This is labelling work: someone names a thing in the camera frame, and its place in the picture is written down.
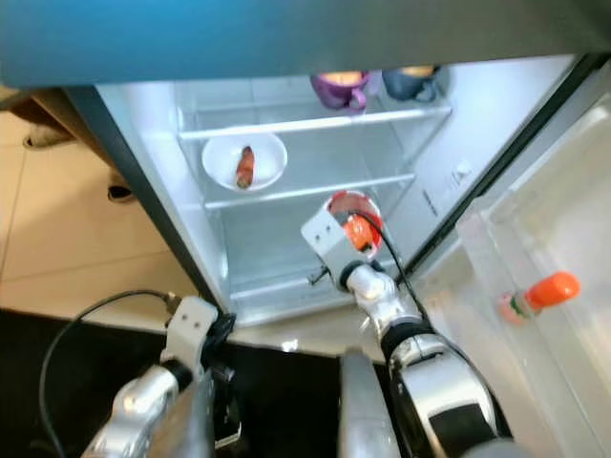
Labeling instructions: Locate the orange tomato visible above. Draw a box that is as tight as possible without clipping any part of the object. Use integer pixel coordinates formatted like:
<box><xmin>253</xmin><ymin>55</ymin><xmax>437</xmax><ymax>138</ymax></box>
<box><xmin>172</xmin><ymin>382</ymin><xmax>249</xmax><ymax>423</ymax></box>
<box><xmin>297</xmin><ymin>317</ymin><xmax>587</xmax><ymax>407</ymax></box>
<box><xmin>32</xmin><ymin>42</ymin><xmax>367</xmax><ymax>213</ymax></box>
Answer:
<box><xmin>347</xmin><ymin>215</ymin><xmax>383</xmax><ymax>254</ymax></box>

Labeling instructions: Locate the red and black bowl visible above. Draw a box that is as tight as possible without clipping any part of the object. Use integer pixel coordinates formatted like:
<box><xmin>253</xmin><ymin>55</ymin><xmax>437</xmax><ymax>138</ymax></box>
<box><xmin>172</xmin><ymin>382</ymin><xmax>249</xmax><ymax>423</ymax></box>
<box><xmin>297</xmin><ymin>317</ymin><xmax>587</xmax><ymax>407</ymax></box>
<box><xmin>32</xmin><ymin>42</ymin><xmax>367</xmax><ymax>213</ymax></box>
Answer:
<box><xmin>327</xmin><ymin>189</ymin><xmax>383</xmax><ymax>254</ymax></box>

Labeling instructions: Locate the white bowl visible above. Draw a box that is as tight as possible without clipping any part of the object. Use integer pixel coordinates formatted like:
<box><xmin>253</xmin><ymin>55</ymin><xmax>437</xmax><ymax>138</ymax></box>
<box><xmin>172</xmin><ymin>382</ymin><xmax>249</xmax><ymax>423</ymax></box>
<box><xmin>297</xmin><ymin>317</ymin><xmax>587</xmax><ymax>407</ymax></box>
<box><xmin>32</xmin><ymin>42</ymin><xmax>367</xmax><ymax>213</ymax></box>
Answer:
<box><xmin>201</xmin><ymin>132</ymin><xmax>288</xmax><ymax>192</ymax></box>

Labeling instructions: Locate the orange carrot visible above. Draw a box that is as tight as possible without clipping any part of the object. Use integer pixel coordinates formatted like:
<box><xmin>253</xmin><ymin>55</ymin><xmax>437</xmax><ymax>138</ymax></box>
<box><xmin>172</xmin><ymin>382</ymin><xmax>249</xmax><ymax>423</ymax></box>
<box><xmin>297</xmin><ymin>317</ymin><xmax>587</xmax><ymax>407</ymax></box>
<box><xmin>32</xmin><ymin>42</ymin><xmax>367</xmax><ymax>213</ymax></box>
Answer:
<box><xmin>236</xmin><ymin>145</ymin><xmax>257</xmax><ymax>190</ymax></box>

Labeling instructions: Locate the glass fridge shelf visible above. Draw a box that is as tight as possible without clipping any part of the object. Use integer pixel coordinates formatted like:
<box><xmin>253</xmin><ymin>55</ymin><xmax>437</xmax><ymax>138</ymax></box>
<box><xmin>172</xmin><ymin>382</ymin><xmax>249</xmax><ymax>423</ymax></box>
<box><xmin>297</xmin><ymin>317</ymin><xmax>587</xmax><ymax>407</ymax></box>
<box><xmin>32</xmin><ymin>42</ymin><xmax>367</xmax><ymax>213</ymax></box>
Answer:
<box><xmin>179</xmin><ymin>105</ymin><xmax>453</xmax><ymax>142</ymax></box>
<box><xmin>203</xmin><ymin>174</ymin><xmax>416</xmax><ymax>211</ymax></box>

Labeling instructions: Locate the fridge lower door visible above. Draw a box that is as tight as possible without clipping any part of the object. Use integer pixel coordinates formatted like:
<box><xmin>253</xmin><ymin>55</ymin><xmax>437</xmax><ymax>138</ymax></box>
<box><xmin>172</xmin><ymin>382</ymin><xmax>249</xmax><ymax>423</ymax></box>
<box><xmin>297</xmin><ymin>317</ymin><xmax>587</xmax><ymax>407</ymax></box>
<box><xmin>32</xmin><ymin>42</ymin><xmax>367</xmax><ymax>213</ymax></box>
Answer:
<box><xmin>401</xmin><ymin>52</ymin><xmax>611</xmax><ymax>458</ymax></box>

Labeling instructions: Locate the grey steel fridge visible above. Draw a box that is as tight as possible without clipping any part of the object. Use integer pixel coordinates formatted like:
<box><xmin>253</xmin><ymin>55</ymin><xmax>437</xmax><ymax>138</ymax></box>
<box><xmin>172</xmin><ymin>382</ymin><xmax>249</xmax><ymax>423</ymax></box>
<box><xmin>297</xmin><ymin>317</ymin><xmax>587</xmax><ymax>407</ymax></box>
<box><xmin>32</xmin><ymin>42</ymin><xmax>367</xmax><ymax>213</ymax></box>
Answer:
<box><xmin>0</xmin><ymin>0</ymin><xmax>611</xmax><ymax>330</ymax></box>

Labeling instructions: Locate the grey robot right leg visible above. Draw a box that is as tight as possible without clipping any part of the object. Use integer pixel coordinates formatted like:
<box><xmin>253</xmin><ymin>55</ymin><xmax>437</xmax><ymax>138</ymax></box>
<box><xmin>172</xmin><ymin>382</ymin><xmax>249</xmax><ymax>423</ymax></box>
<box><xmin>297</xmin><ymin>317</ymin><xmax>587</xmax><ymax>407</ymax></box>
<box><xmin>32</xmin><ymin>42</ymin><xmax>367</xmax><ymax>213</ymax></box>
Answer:
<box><xmin>339</xmin><ymin>348</ymin><xmax>402</xmax><ymax>458</ymax></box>

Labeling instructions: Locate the purple mug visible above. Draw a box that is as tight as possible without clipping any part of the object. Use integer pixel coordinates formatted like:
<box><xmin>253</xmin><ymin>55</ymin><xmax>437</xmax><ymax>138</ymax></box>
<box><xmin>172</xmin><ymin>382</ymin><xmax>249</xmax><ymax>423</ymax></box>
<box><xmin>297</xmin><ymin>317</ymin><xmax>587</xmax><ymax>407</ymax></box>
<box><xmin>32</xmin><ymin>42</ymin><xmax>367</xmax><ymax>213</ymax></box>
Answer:
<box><xmin>310</xmin><ymin>72</ymin><xmax>371</xmax><ymax>111</ymax></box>

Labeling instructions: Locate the dark blue mug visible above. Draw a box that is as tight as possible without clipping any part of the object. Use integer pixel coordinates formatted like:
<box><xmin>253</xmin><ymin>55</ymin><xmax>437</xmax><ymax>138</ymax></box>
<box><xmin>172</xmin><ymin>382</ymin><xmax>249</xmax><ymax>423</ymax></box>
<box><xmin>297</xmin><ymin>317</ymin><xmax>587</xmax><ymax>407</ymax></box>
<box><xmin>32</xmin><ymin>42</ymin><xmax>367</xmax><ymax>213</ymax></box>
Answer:
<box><xmin>382</xmin><ymin>65</ymin><xmax>443</xmax><ymax>101</ymax></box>

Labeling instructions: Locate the orange cap sauce bottle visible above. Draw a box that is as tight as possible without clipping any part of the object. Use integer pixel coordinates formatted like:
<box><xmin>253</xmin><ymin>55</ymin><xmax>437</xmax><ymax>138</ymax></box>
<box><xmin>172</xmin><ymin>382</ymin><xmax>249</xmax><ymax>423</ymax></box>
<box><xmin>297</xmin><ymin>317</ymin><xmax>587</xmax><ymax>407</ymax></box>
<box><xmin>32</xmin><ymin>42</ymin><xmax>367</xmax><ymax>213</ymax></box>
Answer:
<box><xmin>498</xmin><ymin>271</ymin><xmax>581</xmax><ymax>323</ymax></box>

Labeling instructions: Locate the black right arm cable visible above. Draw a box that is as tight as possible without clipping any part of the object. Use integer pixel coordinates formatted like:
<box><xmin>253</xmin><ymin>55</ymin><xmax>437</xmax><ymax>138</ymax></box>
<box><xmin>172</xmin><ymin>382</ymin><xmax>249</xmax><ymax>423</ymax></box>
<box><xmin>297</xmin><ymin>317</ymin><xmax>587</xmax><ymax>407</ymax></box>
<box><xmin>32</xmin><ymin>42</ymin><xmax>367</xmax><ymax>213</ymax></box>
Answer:
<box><xmin>363</xmin><ymin>212</ymin><xmax>431</xmax><ymax>316</ymax></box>

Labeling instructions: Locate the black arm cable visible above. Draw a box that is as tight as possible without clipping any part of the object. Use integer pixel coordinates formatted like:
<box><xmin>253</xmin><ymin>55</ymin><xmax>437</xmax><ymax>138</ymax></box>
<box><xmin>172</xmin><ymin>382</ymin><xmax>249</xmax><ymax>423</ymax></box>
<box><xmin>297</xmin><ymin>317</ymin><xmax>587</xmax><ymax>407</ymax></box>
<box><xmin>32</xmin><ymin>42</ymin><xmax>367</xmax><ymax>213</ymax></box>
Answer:
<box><xmin>363</xmin><ymin>212</ymin><xmax>431</xmax><ymax>316</ymax></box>
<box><xmin>38</xmin><ymin>289</ymin><xmax>178</xmax><ymax>458</ymax></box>

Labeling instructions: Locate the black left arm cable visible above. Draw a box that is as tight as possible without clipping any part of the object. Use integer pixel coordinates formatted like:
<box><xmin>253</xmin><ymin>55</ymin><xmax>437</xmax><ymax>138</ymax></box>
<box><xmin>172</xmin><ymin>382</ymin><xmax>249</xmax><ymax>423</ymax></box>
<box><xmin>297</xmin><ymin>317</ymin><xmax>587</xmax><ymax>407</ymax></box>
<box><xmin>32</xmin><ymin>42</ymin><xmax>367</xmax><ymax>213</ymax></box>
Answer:
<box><xmin>38</xmin><ymin>289</ymin><xmax>178</xmax><ymax>458</ymax></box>

